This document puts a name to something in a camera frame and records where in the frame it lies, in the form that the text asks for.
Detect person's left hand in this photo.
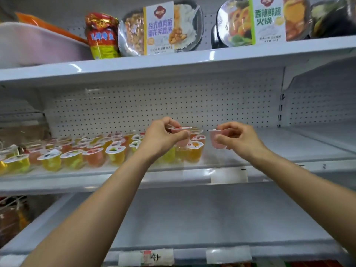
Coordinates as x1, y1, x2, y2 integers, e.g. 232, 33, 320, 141
139, 117, 191, 165

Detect person's right hand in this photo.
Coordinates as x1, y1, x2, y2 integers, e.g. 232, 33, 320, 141
214, 121, 269, 162

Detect pink jelly cup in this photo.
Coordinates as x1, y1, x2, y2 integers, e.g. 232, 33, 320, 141
169, 126, 192, 148
208, 129, 231, 150

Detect person's right forearm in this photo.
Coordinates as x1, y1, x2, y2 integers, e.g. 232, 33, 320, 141
247, 149, 356, 259

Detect person's left forearm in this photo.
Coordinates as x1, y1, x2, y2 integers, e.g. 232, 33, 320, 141
21, 149, 157, 267

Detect white pegboard back panel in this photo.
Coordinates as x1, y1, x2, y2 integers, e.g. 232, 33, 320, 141
44, 68, 284, 139
282, 57, 356, 127

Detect white shelf label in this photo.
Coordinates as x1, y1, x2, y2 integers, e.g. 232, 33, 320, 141
210, 167, 248, 184

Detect white metal shelf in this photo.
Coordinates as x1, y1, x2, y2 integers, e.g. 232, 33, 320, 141
0, 123, 356, 196
0, 182, 356, 267
0, 35, 356, 88

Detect white slotted shelf upright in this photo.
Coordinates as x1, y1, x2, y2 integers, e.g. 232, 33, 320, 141
277, 68, 286, 127

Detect black meal tray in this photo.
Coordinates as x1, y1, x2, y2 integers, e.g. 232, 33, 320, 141
210, 24, 227, 49

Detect rows of colourful jelly cups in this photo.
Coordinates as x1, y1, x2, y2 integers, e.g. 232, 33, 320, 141
0, 127, 206, 176

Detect ready meal tray yellow-edged sleeve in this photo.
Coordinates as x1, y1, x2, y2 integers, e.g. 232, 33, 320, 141
118, 0, 204, 57

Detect white shelf label handwritten mark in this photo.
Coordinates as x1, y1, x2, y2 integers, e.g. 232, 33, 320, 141
118, 248, 175, 267

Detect ready meal tray green-edged sleeve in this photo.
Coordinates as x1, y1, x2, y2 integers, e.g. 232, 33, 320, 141
215, 0, 312, 48

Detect red and yellow snack bag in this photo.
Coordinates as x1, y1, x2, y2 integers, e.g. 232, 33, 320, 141
85, 12, 121, 60

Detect clear plastic box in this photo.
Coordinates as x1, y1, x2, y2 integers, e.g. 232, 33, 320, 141
0, 119, 51, 149

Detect dark ready meal tray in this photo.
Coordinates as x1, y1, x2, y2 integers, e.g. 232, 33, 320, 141
309, 0, 356, 39

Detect white plastic tray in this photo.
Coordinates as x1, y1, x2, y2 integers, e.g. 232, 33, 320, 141
0, 22, 93, 69

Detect clear plastic wrapped packets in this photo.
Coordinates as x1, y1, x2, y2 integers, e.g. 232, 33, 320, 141
0, 196, 32, 248

